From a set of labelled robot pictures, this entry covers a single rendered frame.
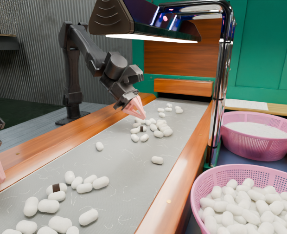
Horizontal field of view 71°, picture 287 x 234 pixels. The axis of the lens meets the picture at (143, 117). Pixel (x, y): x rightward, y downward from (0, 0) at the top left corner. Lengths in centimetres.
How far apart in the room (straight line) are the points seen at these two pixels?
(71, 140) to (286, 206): 54
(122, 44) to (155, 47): 199
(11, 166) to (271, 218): 54
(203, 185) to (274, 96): 73
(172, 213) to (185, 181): 9
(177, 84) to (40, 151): 72
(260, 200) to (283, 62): 74
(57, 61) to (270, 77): 336
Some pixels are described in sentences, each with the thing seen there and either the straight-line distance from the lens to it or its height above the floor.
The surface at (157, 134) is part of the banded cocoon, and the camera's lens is 66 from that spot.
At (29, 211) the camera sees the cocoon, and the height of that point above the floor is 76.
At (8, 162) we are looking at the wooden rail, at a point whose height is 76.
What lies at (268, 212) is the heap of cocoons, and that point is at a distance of 45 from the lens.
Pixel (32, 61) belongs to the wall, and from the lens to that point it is 432.
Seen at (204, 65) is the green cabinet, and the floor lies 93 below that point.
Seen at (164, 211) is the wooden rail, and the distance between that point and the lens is 37.
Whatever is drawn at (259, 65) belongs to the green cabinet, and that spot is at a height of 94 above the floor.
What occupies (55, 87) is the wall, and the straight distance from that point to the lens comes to 403.
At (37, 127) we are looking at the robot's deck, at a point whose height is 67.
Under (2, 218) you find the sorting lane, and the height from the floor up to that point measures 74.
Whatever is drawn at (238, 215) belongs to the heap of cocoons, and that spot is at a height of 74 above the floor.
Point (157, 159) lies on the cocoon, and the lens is 52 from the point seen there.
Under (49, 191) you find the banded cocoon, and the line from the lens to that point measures 46.
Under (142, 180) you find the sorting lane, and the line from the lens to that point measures 47.
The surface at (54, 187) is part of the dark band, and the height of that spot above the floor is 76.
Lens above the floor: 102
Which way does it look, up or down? 19 degrees down
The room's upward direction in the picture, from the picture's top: straight up
